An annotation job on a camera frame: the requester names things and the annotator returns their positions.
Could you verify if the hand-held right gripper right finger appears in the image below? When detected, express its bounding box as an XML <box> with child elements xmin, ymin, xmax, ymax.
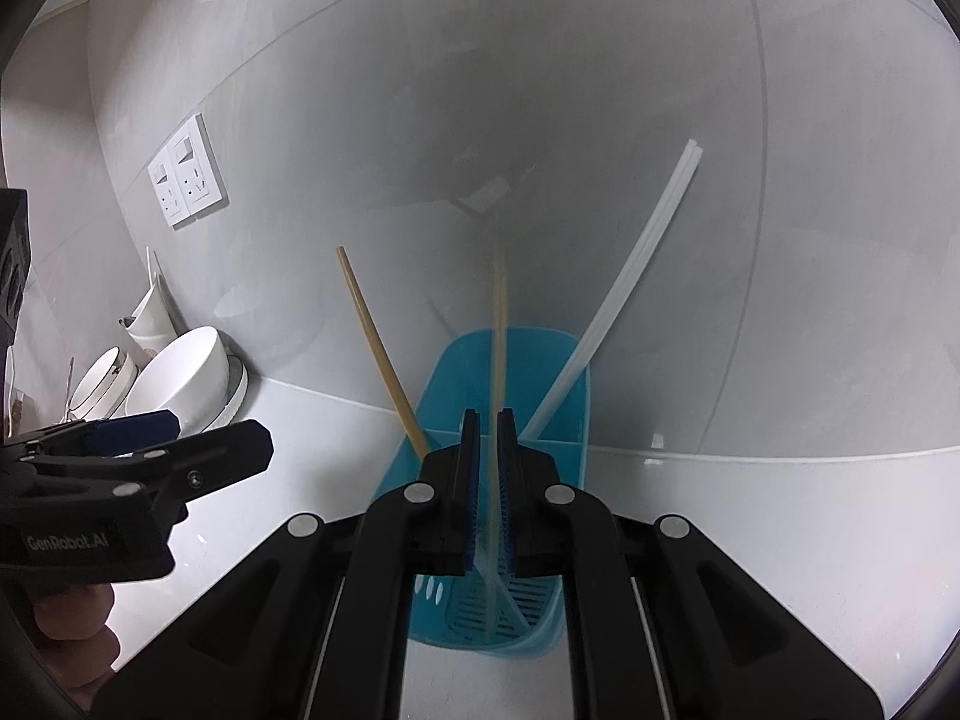
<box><xmin>497</xmin><ymin>409</ymin><xmax>884</xmax><ymax>720</ymax></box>

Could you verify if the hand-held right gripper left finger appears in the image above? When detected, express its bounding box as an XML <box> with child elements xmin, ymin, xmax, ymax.
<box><xmin>94</xmin><ymin>409</ymin><xmax>485</xmax><ymax>720</ymax></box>

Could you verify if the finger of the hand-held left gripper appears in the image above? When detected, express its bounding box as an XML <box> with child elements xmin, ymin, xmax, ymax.
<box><xmin>28</xmin><ymin>420</ymin><xmax>274</xmax><ymax>524</ymax></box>
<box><xmin>6</xmin><ymin>409</ymin><xmax>182</xmax><ymax>467</ymax></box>

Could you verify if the blue plastic utensil holder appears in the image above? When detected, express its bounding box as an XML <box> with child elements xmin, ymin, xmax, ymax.
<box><xmin>371</xmin><ymin>326</ymin><xmax>593</xmax><ymax>653</ymax></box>

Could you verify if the wooden chopstick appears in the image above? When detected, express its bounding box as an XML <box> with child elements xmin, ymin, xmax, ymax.
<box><xmin>480</xmin><ymin>251</ymin><xmax>512</xmax><ymax>616</ymax></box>
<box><xmin>336</xmin><ymin>246</ymin><xmax>430</xmax><ymax>460</ymax></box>

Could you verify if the person's left hand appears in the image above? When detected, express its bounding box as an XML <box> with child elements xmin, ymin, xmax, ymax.
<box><xmin>34</xmin><ymin>583</ymin><xmax>122</xmax><ymax>692</ymax></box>

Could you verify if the small white dark-rimmed bowl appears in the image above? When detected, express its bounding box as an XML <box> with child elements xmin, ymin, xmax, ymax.
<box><xmin>67</xmin><ymin>346</ymin><xmax>140</xmax><ymax>421</ymax></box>

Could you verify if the large white bowl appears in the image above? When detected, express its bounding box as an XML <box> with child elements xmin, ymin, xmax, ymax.
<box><xmin>124</xmin><ymin>326</ymin><xmax>230</xmax><ymax>436</ymax></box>

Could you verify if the white cup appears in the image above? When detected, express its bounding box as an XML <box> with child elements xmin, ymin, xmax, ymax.
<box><xmin>118</xmin><ymin>246</ymin><xmax>178</xmax><ymax>350</ymax></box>

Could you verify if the white plastic chopstick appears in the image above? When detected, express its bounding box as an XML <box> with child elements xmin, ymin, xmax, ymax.
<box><xmin>517</xmin><ymin>139</ymin><xmax>698</xmax><ymax>440</ymax></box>
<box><xmin>525</xmin><ymin>146</ymin><xmax>706</xmax><ymax>442</ymax></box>

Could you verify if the white wall socket plate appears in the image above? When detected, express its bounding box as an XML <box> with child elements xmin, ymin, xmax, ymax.
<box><xmin>166</xmin><ymin>113</ymin><xmax>228</xmax><ymax>218</ymax></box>
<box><xmin>148</xmin><ymin>142</ymin><xmax>194</xmax><ymax>229</ymax></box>

